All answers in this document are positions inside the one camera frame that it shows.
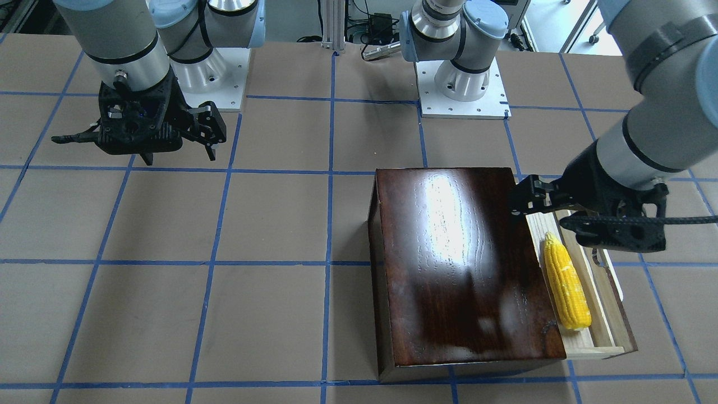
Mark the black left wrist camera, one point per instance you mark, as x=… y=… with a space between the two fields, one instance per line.
x=644 y=234

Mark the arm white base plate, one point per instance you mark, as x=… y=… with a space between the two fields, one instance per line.
x=446 y=92
x=221 y=78

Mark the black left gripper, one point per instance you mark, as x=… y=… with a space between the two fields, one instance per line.
x=589 y=178

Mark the wooden drawer with white handle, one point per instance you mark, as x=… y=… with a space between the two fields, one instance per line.
x=610 y=333

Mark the yellow corn cob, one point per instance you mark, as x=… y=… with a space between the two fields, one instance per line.
x=571 y=303

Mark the aluminium frame post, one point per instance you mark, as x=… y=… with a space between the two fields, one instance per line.
x=333 y=24

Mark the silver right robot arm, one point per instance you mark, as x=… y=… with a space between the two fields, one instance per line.
x=161 y=70

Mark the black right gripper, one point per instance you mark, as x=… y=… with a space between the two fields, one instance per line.
x=205 y=122

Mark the dark wooden drawer cabinet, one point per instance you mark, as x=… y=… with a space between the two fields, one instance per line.
x=456 y=278

